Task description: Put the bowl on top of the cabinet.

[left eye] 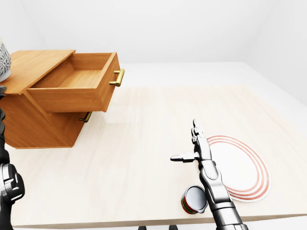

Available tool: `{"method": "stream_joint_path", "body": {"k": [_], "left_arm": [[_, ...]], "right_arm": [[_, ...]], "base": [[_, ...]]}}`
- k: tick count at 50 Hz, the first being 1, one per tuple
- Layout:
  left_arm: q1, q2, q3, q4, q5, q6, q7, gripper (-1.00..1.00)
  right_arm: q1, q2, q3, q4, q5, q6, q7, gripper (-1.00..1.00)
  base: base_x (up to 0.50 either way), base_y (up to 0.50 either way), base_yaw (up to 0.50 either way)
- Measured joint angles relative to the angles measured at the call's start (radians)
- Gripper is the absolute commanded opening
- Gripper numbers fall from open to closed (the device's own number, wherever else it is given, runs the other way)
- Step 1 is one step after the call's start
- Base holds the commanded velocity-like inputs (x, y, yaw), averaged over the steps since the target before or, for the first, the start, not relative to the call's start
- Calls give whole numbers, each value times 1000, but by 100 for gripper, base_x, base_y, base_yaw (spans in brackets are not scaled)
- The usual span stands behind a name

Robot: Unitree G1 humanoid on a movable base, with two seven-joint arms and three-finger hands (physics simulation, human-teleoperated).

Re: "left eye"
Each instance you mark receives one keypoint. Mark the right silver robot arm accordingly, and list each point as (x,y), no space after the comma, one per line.
(219,191)

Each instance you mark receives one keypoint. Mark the white plate with red rings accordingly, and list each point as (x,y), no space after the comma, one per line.
(242,170)

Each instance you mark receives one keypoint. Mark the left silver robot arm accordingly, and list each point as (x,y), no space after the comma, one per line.
(9,184)

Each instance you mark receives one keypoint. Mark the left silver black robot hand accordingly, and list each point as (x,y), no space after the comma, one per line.
(2,90)

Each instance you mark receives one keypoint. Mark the wooden cabinet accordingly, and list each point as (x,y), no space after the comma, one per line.
(36,129)

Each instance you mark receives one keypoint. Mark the open wooden drawer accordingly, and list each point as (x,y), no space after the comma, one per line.
(72,99)

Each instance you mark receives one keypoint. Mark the small dark shape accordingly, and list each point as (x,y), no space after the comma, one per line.
(142,228)
(173,227)

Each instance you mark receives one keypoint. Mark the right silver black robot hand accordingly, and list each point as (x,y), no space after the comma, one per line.
(204,151)

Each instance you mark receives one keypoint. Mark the grey patterned bowl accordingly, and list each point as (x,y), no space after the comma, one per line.
(4,62)

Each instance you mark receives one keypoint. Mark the red green tin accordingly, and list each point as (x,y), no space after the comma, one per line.
(195,197)

